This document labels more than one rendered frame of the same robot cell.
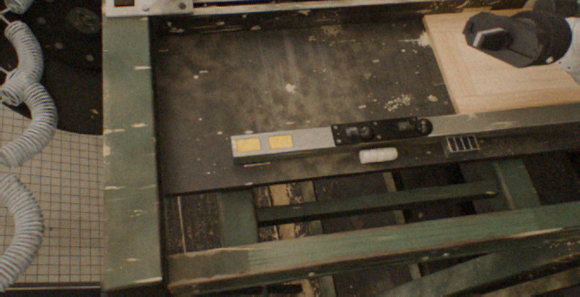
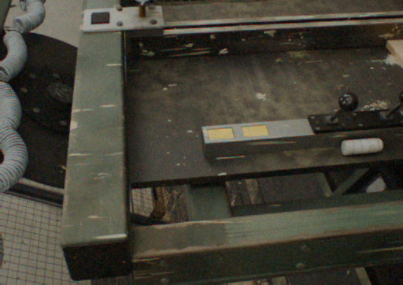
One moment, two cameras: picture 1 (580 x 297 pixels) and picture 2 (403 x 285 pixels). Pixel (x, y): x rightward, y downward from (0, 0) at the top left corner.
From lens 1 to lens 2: 0.39 m
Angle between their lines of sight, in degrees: 20
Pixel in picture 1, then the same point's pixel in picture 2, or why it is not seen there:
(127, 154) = (94, 127)
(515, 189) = not seen: outside the picture
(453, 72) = not seen: outside the picture
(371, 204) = (360, 201)
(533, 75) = not seen: outside the picture
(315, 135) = (291, 126)
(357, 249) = (353, 223)
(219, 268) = (192, 239)
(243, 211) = (217, 205)
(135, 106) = (105, 91)
